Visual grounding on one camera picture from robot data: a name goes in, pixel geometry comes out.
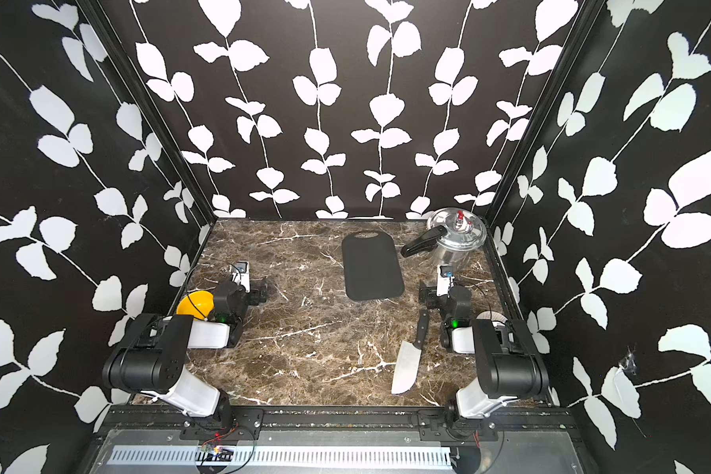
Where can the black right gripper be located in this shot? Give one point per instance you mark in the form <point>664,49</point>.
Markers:
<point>430,294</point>

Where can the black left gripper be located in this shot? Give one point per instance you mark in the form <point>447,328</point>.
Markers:
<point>254,289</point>

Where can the black cutting board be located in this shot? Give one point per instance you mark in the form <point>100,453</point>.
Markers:
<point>371,267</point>

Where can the black handled cleaver knife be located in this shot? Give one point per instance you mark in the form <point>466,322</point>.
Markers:
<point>409,357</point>

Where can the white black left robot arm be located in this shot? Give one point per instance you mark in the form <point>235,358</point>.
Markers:
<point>151,357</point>

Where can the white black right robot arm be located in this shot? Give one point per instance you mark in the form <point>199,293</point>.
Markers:
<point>508,365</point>

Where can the yellow bowl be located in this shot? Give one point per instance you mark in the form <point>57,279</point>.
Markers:
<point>198,304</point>

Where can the steel pressure cooker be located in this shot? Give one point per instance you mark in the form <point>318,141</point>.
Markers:
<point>453,235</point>

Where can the pink ribbed shell bowl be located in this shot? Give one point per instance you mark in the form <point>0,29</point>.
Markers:
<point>493,316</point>

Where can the white perforated strip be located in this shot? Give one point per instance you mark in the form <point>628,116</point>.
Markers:
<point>371,457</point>

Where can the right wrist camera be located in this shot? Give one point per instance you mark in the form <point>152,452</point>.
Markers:
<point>445,280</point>

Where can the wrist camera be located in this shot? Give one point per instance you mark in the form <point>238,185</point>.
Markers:
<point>241,274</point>
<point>445,280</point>

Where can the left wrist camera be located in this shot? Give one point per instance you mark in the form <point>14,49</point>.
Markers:
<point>241,274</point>

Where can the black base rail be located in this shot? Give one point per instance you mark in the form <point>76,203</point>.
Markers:
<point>432,424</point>

